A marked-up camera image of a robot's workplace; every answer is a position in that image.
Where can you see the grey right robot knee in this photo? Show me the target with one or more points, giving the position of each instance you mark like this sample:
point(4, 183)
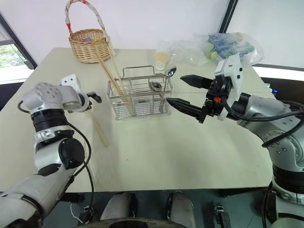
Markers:
point(181, 206)

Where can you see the grey left robot knee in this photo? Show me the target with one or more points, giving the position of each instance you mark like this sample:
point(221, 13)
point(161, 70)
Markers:
point(120, 205)

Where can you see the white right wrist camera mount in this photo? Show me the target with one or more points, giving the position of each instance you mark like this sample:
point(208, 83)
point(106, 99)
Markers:
point(234, 71)

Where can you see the grey robot knee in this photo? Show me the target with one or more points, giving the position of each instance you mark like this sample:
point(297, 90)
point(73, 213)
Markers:
point(120, 205)
point(181, 206)

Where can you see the clear plastic bag with bottles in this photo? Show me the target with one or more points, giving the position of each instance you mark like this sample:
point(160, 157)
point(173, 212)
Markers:
point(225, 46)

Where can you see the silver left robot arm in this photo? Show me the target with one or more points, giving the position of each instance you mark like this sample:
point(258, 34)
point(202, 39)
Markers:
point(47, 95)

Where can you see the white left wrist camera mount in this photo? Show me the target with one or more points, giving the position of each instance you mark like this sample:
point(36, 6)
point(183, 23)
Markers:
point(70, 81)

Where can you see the dark round robot waist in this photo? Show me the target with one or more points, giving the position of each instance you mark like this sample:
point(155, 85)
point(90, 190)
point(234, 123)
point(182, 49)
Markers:
point(140, 223)

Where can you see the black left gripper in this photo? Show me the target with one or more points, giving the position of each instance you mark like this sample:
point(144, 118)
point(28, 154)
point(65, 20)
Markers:
point(91, 97)

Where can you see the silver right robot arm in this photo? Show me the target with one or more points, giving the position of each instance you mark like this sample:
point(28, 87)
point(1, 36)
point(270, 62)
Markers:
point(268, 108)

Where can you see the bottle with blue cap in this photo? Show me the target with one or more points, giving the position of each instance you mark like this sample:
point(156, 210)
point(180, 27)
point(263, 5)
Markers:
point(274, 91)

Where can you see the wooden chopstick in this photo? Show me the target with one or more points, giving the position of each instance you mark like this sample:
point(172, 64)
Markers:
point(111, 78)
point(117, 76)
point(99, 129)

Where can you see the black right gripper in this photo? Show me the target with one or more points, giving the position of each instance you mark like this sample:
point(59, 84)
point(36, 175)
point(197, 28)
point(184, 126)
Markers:
point(213, 99)

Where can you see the dark window frame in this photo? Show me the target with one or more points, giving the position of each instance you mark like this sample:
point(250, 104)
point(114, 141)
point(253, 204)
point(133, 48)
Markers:
point(19, 42)
point(228, 15)

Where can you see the clear plastic bag with cups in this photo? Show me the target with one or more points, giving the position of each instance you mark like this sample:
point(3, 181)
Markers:
point(175, 53)

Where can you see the metal spoon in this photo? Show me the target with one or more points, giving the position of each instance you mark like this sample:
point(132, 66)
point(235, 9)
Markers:
point(171, 70)
point(155, 86)

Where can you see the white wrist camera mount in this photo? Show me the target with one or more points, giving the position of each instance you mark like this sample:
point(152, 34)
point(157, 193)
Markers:
point(234, 71)
point(70, 81)

